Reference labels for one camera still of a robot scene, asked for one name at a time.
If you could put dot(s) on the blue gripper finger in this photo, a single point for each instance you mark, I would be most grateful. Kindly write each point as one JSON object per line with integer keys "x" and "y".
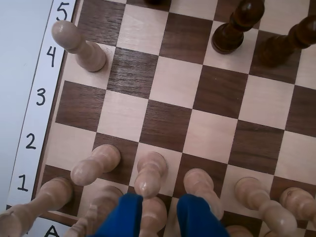
{"x": 123, "y": 217}
{"x": 195, "y": 217}

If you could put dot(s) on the light wooden pawn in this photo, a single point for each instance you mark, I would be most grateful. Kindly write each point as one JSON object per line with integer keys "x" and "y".
{"x": 150, "y": 172}
{"x": 259, "y": 200}
{"x": 81, "y": 49}
{"x": 96, "y": 165}
{"x": 200, "y": 185}
{"x": 298, "y": 202}

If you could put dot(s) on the light wooden knight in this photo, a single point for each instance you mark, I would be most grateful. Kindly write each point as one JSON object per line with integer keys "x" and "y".
{"x": 98, "y": 209}

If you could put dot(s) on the light wooden bishop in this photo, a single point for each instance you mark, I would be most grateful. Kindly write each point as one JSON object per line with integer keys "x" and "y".
{"x": 153, "y": 217}

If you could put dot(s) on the white paper letter strip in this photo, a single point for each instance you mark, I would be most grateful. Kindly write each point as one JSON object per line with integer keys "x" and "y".
{"x": 42, "y": 228}

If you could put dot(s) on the light wooden rook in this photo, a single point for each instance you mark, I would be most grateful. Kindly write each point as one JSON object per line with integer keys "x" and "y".
{"x": 42, "y": 200}

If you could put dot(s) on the wooden chessboard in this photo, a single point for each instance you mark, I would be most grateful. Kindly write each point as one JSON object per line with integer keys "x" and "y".
{"x": 172, "y": 111}

